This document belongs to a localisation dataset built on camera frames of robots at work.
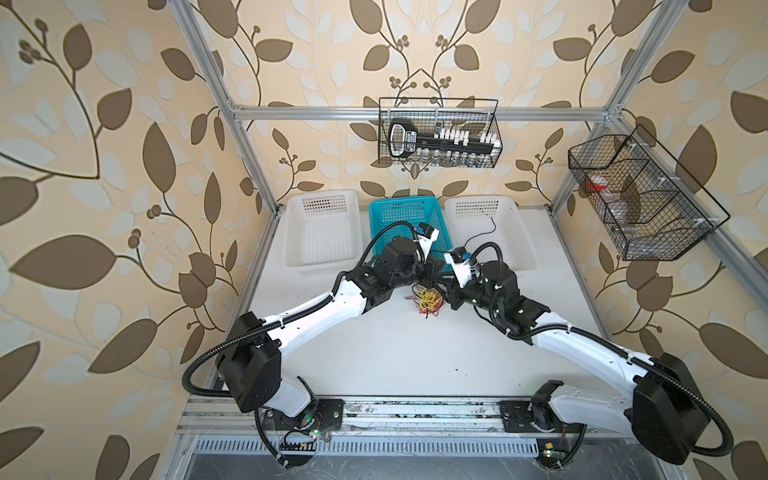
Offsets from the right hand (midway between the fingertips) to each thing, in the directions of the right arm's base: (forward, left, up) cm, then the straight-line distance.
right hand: (435, 280), depth 78 cm
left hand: (+2, -3, +6) cm, 7 cm away
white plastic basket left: (+33, +38, -18) cm, 53 cm away
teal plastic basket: (+40, +3, -14) cm, 42 cm away
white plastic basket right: (+37, -21, -17) cm, 46 cm away
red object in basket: (+21, -46, +13) cm, 52 cm away
